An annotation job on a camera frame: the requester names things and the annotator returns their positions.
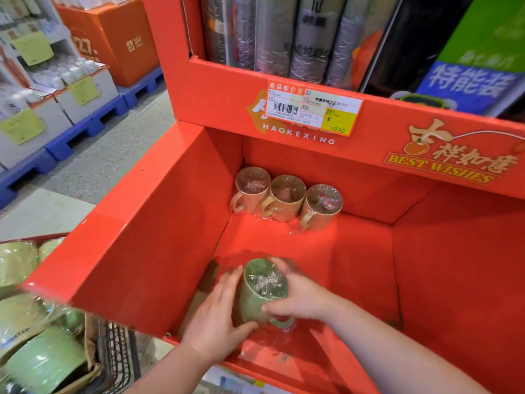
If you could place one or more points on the person's right hand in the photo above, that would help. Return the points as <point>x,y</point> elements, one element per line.
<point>307,301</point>

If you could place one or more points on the person's left hand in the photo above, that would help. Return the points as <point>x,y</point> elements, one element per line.
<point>213,324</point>

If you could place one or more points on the person's left thumb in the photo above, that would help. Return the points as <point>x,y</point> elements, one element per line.
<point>245,330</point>

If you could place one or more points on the person's right thumb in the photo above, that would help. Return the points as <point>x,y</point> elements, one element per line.
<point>274,308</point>

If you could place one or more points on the green mug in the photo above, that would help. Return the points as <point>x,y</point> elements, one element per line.
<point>71,320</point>
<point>256,301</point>
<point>22,318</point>
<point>50,246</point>
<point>16,262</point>
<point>45,363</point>

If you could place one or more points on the person's left forearm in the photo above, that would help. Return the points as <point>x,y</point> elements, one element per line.
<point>172,375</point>

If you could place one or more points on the person's right forearm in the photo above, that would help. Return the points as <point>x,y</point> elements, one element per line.
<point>393,352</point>

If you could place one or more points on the colourful printed packet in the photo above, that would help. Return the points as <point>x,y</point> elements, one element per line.
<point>238,383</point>

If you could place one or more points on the beige wrapped mug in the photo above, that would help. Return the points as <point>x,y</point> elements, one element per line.
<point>322,209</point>
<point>285,201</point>
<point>251,190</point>

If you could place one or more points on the brown cardboard box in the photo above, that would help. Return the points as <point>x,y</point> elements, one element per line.
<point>92,365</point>

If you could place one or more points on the red cardboard display stand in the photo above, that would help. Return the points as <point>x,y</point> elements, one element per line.
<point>430,258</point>

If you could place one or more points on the white and yellow price label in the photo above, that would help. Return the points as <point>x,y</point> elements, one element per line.
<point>311,108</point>

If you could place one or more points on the blue plastic pallet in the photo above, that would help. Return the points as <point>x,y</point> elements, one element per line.
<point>82,129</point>
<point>20,176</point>
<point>141,88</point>

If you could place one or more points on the grey bag roll pack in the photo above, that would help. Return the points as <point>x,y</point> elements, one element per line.
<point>245,32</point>
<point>216,28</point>
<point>316,40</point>
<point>275,36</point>
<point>352,45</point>

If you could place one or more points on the white display carton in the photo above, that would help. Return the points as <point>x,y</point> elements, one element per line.
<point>104,92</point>
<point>49,127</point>

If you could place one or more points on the yellow price sign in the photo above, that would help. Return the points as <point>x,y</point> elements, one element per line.
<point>84,91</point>
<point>33,49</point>
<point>22,126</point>

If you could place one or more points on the black packet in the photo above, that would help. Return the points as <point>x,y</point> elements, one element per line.
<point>410,45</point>

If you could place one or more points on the orange display carton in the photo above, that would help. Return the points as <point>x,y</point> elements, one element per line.
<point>119,40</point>

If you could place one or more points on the green and blue packet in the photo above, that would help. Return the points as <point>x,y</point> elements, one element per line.
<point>480,65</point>

